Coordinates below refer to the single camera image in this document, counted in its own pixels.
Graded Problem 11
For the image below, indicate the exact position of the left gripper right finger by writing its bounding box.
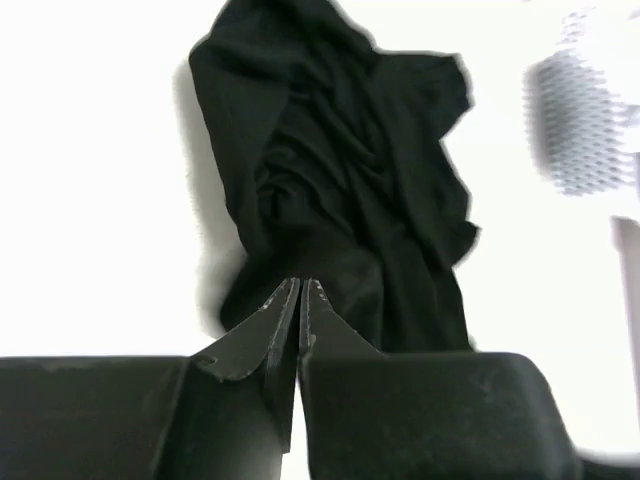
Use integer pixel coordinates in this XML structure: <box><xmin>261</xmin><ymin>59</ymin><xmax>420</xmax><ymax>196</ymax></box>
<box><xmin>300</xmin><ymin>280</ymin><xmax>582</xmax><ymax>480</ymax></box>

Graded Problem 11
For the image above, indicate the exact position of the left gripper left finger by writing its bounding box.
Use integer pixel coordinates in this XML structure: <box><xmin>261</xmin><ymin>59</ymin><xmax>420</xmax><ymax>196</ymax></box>
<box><xmin>1</xmin><ymin>279</ymin><xmax>300</xmax><ymax>480</ymax></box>

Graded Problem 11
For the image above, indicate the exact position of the black tank top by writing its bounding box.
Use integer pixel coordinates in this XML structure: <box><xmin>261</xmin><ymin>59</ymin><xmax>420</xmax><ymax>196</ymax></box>
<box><xmin>189</xmin><ymin>1</ymin><xmax>477</xmax><ymax>352</ymax></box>

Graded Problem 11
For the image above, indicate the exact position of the white plastic basket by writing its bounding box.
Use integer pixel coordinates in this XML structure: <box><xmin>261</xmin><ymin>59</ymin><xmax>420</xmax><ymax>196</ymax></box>
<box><xmin>522</xmin><ymin>9</ymin><xmax>640</xmax><ymax>197</ymax></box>

